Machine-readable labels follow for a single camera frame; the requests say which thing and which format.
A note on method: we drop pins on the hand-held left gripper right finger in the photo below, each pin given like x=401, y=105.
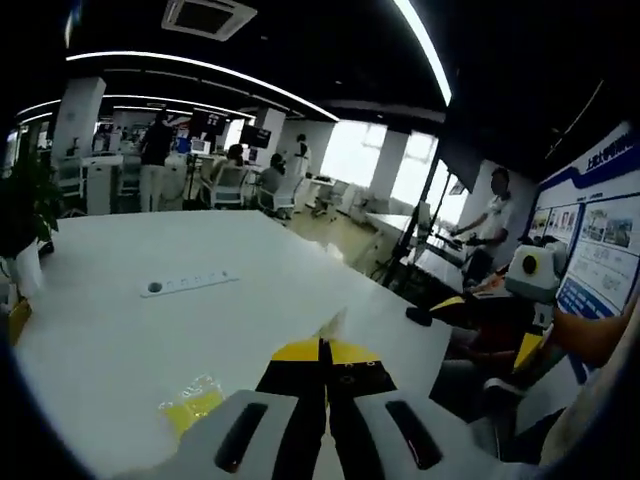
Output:
x=380, y=440

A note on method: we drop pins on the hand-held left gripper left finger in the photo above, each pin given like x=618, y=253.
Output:
x=260, y=430

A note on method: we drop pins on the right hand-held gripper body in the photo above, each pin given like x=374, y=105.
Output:
x=532, y=270

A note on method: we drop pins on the clear plastic wrap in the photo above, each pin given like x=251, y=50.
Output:
x=334, y=325

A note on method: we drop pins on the yellow rectangular sponge in wrap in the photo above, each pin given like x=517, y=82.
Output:
x=192, y=387

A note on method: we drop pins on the black stand with panel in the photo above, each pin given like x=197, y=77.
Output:
x=415, y=220

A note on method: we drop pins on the person's beige top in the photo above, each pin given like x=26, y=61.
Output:
x=590, y=430

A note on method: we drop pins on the table socket strip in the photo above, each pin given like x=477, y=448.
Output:
x=190, y=282

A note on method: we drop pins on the straight ceiling light strip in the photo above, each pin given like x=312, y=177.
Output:
x=425, y=50

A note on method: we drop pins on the golden tissue box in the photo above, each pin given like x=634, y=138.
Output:
x=20, y=320

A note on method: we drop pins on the green potted plant white pot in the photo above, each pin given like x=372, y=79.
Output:
x=27, y=210

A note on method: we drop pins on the curved ceiling light strip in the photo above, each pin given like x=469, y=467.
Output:
x=200, y=65

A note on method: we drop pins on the ceiling air conditioner vent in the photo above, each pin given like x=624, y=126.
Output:
x=210, y=17

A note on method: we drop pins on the blue white wall poster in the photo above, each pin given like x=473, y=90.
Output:
x=595, y=240

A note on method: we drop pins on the black wall monitor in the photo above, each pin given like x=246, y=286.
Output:
x=256, y=136

